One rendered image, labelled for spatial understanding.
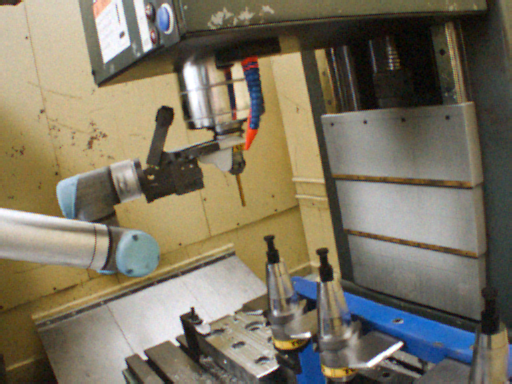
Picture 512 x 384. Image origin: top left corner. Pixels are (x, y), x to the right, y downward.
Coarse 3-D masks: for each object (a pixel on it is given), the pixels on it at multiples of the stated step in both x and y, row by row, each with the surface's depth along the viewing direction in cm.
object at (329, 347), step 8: (312, 328) 58; (360, 328) 56; (312, 336) 56; (320, 336) 56; (344, 336) 54; (352, 336) 54; (360, 336) 55; (312, 344) 58; (320, 344) 55; (328, 344) 54; (336, 344) 54; (344, 344) 54; (328, 352) 55; (336, 352) 55
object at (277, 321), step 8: (264, 304) 68; (304, 304) 65; (264, 312) 66; (288, 312) 64; (296, 312) 64; (304, 312) 65; (272, 320) 64; (280, 320) 63; (288, 320) 63; (272, 328) 64; (280, 328) 64
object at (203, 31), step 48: (96, 0) 76; (144, 0) 59; (192, 0) 53; (240, 0) 56; (288, 0) 60; (336, 0) 64; (384, 0) 69; (432, 0) 75; (480, 0) 83; (96, 48) 83; (192, 48) 63; (288, 48) 97
